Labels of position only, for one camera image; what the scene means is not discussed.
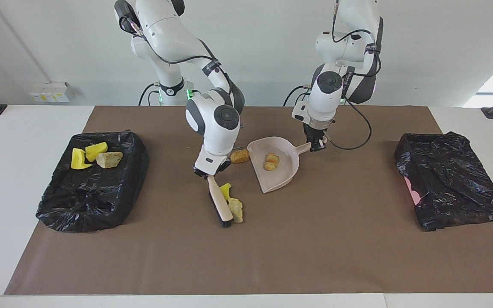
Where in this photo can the white wall socket box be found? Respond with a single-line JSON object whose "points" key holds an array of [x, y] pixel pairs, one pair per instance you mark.
{"points": [[49, 92]]}

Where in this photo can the beige plastic dustpan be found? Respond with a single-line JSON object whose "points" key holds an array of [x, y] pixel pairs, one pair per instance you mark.
{"points": [[285, 171]]}

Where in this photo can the beige brush black bristles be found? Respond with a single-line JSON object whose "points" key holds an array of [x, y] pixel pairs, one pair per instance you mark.
{"points": [[220, 201]]}

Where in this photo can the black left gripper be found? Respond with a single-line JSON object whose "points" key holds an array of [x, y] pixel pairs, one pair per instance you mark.
{"points": [[316, 131]]}

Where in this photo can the black bag lined bin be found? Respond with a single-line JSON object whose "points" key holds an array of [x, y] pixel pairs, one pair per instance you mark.
{"points": [[92, 201]]}

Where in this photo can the black bag pink bin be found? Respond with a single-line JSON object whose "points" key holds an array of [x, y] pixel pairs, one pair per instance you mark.
{"points": [[452, 184]]}

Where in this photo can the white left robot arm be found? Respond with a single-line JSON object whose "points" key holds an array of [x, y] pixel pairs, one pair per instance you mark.
{"points": [[328, 94]]}

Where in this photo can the beige sponge chunk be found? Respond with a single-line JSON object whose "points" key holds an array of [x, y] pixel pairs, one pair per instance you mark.
{"points": [[109, 159], [271, 161], [236, 210]]}

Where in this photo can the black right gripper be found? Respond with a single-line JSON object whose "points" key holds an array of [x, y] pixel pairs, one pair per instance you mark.
{"points": [[212, 172]]}

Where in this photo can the yellow sponge piece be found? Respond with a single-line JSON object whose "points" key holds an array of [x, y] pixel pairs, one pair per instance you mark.
{"points": [[96, 149], [76, 160], [226, 190]]}

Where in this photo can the brown oval sponge piece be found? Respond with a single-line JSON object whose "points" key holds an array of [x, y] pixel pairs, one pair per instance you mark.
{"points": [[240, 156]]}

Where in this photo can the brown table mat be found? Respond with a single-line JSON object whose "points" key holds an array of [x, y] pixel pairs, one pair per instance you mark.
{"points": [[272, 265]]}

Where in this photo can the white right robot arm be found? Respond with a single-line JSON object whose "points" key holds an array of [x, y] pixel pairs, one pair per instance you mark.
{"points": [[216, 115]]}

